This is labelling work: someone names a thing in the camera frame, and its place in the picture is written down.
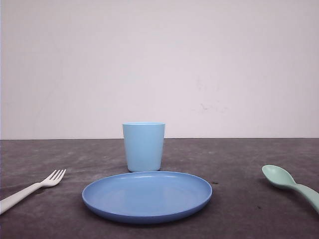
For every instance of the mint green plastic spoon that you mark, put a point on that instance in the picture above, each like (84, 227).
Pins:
(282, 179)

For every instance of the white plastic fork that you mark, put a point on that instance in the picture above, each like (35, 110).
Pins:
(52, 180)

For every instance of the blue plastic plate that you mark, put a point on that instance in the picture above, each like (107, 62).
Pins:
(147, 197)

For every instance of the light blue plastic cup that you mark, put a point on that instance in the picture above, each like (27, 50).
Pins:
(143, 145)

